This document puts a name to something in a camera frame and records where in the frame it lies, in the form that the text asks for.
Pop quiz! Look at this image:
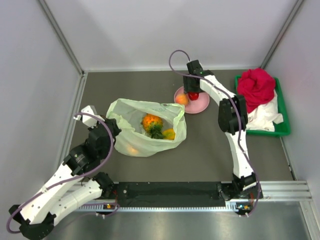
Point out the red bell pepper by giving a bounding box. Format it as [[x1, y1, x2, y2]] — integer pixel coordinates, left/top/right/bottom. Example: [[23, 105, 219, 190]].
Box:
[[187, 92, 199, 101]]

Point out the yellow orange fruit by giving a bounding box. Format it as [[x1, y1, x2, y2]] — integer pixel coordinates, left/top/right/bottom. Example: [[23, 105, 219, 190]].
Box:
[[127, 146, 139, 156]]

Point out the pale green plastic bag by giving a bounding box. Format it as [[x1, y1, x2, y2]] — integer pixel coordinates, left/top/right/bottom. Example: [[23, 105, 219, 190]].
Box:
[[106, 98, 187, 157]]

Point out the orange green mango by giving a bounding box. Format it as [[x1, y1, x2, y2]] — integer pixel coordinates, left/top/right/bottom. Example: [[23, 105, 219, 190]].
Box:
[[162, 128, 176, 141]]

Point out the toy pineapple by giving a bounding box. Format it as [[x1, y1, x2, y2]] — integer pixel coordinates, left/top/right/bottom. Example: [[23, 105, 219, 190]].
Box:
[[141, 113, 164, 139]]

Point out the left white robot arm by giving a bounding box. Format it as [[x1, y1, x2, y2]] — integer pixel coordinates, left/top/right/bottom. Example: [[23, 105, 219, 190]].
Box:
[[9, 113, 121, 240]]

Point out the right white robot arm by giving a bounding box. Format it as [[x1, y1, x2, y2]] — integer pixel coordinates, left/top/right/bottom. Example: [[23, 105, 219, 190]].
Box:
[[183, 60, 261, 198]]

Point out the pink peach fruit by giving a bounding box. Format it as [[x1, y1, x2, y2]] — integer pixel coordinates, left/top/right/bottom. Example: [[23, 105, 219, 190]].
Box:
[[174, 93, 189, 106]]

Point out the pink plate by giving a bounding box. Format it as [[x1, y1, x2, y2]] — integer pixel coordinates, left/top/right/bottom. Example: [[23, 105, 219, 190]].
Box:
[[173, 86, 210, 114]]

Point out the red cloth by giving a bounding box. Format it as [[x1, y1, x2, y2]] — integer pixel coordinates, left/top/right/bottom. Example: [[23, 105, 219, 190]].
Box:
[[236, 68, 276, 113]]

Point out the white cloth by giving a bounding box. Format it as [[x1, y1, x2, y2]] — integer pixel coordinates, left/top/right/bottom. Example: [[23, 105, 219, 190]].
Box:
[[246, 90, 284, 132]]

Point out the green plastic tray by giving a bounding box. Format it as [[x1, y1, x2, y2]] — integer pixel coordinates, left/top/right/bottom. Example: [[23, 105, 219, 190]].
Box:
[[247, 77, 291, 137]]

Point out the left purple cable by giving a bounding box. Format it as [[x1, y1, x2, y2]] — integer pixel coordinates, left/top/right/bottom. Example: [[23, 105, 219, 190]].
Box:
[[6, 112, 115, 234]]

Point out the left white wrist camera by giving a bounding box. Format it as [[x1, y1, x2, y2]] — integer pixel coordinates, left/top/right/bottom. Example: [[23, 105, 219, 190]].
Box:
[[73, 105, 97, 128]]

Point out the aluminium frame rail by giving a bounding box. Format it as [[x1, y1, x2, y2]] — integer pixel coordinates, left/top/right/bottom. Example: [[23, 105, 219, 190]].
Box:
[[39, 72, 88, 240]]

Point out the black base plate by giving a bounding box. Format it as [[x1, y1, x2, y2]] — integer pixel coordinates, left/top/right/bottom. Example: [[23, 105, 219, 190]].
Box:
[[102, 181, 258, 208]]

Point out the grey slotted cable duct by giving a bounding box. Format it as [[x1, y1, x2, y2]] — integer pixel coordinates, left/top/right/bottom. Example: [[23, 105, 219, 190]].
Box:
[[74, 201, 256, 213]]

